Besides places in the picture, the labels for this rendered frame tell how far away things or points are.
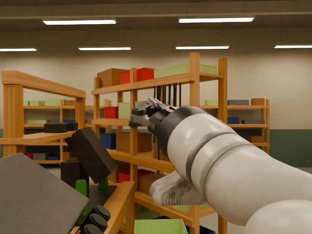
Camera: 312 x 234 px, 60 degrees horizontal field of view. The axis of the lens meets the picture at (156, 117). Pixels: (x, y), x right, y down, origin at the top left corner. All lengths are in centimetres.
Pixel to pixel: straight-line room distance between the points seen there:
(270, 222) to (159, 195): 16
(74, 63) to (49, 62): 87
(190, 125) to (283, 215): 15
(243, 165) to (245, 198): 3
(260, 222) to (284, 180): 7
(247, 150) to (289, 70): 975
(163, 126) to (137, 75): 317
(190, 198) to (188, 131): 9
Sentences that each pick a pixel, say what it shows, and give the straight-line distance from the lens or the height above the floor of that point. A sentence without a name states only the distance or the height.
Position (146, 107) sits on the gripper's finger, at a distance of 38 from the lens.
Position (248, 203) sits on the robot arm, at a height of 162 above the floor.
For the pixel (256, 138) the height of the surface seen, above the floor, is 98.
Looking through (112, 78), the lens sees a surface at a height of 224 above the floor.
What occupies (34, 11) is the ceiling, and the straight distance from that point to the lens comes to 827.
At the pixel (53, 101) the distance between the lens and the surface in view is 926.
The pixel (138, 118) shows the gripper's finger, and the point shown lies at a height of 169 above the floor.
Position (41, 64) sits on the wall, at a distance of 1018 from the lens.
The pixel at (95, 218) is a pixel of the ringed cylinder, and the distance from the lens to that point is 52.
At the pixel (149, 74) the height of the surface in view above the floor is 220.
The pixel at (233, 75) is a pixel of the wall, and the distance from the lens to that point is 939.
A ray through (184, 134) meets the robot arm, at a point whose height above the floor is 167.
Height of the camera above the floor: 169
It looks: level
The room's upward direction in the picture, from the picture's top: straight up
